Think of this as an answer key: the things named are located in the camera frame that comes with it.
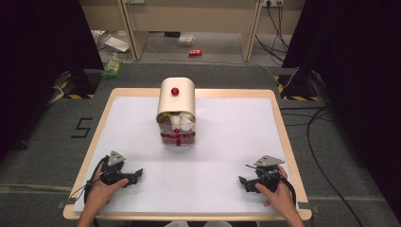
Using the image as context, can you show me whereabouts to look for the white table mat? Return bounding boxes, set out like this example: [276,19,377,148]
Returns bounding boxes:
[72,96,300,216]

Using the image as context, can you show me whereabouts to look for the hand-held gripper cable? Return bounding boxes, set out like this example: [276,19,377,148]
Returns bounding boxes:
[70,156,110,204]
[278,175,298,206]

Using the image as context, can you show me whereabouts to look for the black curtain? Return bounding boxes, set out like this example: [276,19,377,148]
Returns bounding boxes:
[281,0,401,221]
[0,0,104,163]

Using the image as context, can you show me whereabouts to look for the beige wooden desk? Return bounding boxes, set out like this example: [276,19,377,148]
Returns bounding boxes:
[78,0,306,63]

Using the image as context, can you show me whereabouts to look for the thin white floor cable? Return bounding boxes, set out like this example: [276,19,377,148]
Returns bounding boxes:
[147,41,279,83]

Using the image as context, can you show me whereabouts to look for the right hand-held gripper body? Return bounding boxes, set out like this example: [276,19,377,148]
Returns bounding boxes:
[252,154,286,194]

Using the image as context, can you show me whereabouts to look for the black stand base striped tape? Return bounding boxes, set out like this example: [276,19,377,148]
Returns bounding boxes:
[273,67,320,102]
[54,69,102,100]

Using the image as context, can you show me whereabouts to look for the pile of white packaging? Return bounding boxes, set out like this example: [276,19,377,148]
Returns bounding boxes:
[90,29,134,63]

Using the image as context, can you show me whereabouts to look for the person's left hand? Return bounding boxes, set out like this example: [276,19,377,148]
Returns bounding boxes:
[84,164,130,214]

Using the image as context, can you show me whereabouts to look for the white crumpled paper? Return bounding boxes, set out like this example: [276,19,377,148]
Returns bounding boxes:
[169,113,195,132]

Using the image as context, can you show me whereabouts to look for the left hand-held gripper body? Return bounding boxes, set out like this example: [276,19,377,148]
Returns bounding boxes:
[99,150,134,186]

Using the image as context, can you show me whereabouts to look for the right hand-held gripper cable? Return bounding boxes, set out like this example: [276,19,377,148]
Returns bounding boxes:
[278,175,298,206]

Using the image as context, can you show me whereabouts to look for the green snack packet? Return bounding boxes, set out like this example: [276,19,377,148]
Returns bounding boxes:
[100,58,124,79]

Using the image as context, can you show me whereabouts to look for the person's right hand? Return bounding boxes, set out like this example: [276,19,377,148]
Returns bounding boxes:
[254,165,299,218]

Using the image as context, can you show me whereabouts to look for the cream storage box red knobs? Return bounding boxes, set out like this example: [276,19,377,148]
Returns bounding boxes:
[155,77,198,148]

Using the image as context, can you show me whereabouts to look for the black socket cables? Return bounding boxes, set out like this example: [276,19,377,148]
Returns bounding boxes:
[254,2,290,63]

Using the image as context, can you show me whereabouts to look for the left hand-held gripper cable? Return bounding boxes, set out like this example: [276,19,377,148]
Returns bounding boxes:
[70,156,110,204]

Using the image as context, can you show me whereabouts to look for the clear plastic bag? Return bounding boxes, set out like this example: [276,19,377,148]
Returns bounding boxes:
[176,33,197,48]

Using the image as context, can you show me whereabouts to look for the black floor cable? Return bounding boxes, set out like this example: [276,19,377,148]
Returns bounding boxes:
[279,105,367,227]

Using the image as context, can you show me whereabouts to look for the white wall socket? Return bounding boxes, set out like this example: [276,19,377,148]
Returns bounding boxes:
[262,0,285,9]

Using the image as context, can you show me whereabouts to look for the person's light clothing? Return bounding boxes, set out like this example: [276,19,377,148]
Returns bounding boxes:
[164,220,235,227]

